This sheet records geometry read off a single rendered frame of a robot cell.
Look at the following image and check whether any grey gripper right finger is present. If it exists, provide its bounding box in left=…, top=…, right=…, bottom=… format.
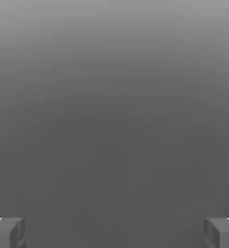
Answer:
left=203, top=217, right=229, bottom=248

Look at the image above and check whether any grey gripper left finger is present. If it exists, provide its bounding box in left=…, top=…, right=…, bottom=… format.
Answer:
left=0, top=217, right=27, bottom=248

